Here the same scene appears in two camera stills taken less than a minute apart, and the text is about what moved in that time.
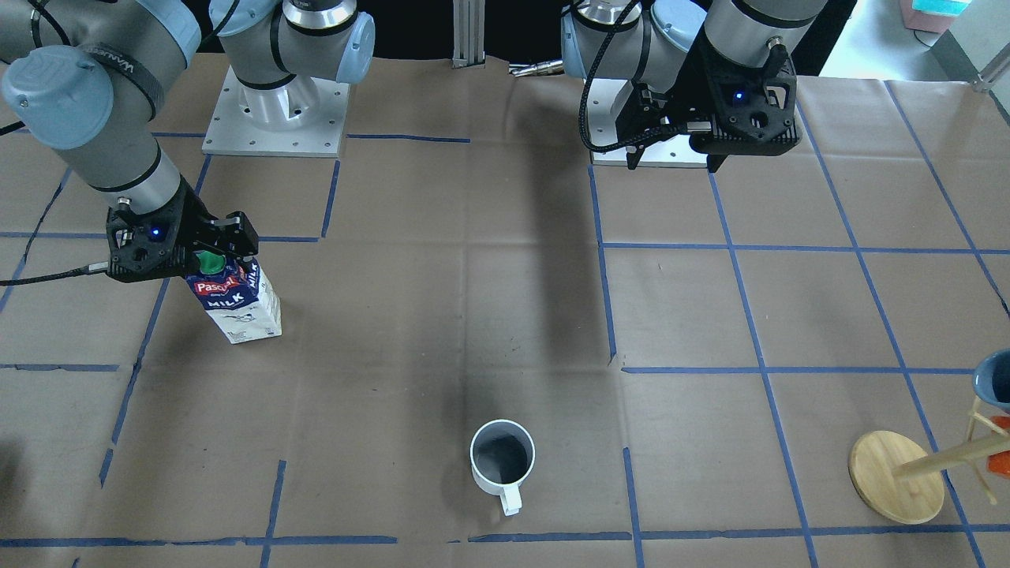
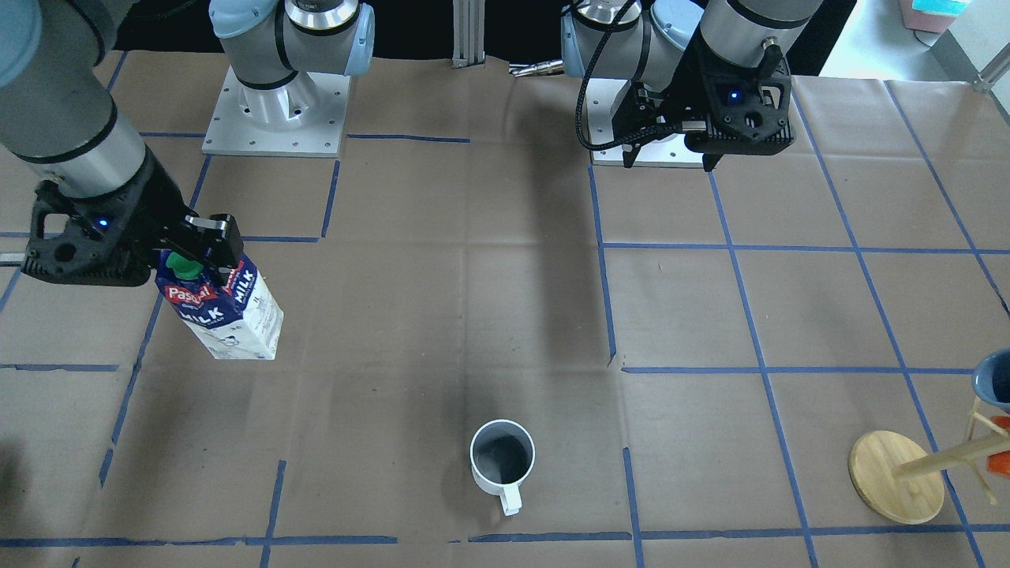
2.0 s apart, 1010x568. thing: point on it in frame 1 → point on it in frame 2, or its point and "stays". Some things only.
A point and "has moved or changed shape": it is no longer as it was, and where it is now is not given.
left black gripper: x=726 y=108 stays
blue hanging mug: x=991 y=379 stays
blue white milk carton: x=241 y=303 has moved or changed shape
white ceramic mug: x=502 y=454 stays
